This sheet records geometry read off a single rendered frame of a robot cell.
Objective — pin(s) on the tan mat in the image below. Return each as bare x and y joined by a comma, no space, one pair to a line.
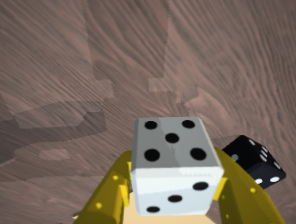
132,217

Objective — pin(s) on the black die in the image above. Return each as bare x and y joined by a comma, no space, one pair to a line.
256,160

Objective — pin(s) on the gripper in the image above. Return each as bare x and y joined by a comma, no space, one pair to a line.
241,199

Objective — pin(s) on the white die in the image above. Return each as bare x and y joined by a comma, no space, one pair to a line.
174,167

